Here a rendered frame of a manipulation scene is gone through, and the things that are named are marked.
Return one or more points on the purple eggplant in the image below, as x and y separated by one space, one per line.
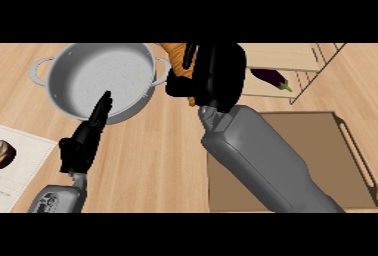
272 77

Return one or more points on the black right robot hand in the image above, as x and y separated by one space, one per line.
222 73

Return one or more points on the brown wooden tray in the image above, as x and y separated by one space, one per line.
315 160

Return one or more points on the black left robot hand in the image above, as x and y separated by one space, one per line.
88 140

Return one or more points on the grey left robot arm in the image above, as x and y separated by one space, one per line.
61 198

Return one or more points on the orange croissant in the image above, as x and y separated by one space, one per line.
178 58

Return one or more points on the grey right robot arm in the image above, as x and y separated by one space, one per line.
266 163

